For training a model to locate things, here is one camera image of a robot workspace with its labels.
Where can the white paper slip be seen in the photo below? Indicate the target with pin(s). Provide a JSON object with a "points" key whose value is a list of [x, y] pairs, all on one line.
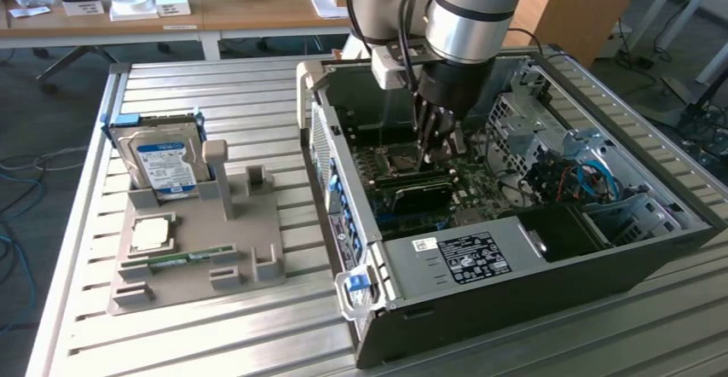
{"points": [[28, 11]]}

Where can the plain white box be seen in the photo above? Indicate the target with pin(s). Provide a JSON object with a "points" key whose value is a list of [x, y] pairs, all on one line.
{"points": [[171, 4]]}

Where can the metal drive cage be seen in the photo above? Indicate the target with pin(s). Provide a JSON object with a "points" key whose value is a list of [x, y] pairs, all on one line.
{"points": [[631, 219]]}

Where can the black green graphics card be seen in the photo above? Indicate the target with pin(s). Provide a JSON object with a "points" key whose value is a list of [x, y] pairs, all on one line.
{"points": [[423, 200]]}

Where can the hard disk with blue caddy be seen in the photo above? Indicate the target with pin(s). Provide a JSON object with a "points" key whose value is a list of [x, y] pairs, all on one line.
{"points": [[164, 168]]}

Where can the CPU socket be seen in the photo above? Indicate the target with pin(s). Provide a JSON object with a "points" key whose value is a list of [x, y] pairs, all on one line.
{"points": [[400, 161]]}

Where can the blue case latch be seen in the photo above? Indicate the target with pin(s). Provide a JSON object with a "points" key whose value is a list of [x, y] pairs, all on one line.
{"points": [[355, 283]]}

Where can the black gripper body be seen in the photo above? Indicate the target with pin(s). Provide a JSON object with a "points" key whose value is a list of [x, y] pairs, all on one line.
{"points": [[455, 87]]}

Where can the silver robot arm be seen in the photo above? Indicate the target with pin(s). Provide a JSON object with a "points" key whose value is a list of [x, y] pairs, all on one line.
{"points": [[472, 19]]}

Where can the white box with black face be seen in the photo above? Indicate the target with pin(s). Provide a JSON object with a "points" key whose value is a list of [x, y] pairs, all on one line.
{"points": [[83, 8]]}

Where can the flat white box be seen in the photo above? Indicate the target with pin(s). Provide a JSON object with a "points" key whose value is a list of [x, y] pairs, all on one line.
{"points": [[133, 16]]}

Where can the grey parts rack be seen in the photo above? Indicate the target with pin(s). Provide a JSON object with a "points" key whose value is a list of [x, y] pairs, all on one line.
{"points": [[227, 240]]}

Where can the open grey PC case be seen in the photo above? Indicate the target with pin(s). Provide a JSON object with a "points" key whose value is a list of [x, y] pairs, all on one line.
{"points": [[512, 309]]}

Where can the metal disk bay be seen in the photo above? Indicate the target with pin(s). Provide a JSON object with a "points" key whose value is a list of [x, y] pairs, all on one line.
{"points": [[520, 144]]}

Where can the silver CPU chip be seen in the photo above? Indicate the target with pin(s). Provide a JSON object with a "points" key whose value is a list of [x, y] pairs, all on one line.
{"points": [[149, 234]]}

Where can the black equipment stand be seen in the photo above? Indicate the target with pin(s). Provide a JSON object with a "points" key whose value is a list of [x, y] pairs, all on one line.
{"points": [[705, 117]]}

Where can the white tape roll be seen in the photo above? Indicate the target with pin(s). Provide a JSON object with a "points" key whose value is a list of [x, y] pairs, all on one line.
{"points": [[133, 8]]}

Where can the green RAM stick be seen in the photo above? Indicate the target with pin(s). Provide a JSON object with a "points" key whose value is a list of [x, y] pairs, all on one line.
{"points": [[171, 259]]}

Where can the white paper stack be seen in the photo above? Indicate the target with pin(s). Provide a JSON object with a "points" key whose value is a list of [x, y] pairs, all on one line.
{"points": [[327, 6]]}

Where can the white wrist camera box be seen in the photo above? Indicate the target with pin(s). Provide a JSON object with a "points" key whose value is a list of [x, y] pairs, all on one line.
{"points": [[389, 72]]}

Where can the brown wooden cabinet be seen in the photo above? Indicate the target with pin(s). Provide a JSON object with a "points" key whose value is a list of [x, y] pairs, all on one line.
{"points": [[585, 10]]}

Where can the black plastic shroud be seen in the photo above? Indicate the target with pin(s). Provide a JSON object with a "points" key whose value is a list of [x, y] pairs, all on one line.
{"points": [[563, 232]]}

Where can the wooden desk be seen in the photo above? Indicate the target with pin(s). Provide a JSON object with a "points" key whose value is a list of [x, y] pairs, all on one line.
{"points": [[85, 25], [267, 14]]}

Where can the grey power supply unit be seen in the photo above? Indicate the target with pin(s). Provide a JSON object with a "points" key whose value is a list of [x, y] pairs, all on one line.
{"points": [[415, 274]]}

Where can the green motherboard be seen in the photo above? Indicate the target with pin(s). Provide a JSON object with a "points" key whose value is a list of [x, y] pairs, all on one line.
{"points": [[475, 191]]}

